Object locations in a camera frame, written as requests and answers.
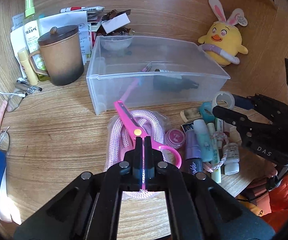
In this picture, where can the pink pen on desk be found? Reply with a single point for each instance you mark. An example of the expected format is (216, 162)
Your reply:
(2, 110)

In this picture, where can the dark green medicine bottle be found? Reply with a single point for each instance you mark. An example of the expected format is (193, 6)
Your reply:
(175, 83)

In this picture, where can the bowl of glass beads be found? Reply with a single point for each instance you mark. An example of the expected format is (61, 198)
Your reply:
(119, 39)

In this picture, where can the teal tape roll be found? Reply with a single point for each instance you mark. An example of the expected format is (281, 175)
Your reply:
(206, 112)

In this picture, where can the clear plastic storage box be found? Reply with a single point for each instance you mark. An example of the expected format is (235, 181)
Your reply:
(111, 72)

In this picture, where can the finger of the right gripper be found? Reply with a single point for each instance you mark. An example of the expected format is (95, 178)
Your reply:
(271, 109)
(246, 128)

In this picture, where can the red white marker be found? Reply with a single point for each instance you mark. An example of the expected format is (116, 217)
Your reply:
(71, 9)

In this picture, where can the pink pen blue charm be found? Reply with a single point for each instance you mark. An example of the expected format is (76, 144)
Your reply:
(135, 83)

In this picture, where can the white tape roll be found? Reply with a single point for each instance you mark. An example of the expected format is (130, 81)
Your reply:
(224, 99)

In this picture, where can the yellow chick plush toy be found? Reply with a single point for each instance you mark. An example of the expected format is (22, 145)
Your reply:
(223, 41)

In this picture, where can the white card box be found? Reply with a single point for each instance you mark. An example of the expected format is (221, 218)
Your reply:
(115, 23)

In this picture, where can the black purple cosmetic tube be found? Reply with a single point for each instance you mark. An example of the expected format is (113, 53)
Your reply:
(193, 162)

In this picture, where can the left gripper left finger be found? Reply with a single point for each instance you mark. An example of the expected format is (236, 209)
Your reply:
(89, 207)

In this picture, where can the white ointment tube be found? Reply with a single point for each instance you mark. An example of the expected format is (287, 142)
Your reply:
(229, 130)

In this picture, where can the pale yellow lip balm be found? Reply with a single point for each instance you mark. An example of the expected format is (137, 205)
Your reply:
(216, 174)

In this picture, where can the yellow tube beside mug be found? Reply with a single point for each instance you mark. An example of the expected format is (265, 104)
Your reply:
(24, 61)

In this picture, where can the green spray bottle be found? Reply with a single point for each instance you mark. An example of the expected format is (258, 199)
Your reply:
(32, 34)

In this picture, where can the mint green eraser stick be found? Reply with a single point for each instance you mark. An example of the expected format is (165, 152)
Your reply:
(203, 138)

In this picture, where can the blue Max staples box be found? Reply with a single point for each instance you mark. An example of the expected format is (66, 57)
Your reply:
(187, 127)

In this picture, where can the small white pill bottle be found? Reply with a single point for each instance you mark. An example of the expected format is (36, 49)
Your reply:
(231, 165)

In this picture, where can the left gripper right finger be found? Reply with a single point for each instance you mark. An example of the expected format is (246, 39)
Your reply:
(199, 208)

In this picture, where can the brown lidded ceramic mug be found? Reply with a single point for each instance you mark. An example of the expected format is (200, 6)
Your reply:
(61, 52)

